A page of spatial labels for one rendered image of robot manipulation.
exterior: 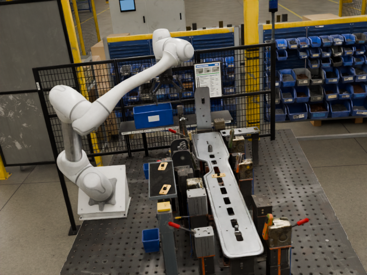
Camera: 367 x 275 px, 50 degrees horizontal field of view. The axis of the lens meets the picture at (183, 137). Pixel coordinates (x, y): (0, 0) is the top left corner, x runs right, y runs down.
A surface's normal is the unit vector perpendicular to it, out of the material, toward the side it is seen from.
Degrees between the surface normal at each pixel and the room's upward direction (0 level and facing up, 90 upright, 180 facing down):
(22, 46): 90
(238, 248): 0
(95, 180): 48
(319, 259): 0
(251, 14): 90
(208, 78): 90
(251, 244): 0
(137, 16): 90
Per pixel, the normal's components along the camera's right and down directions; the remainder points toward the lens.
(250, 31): 0.14, 0.34
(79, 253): -0.09, -0.91
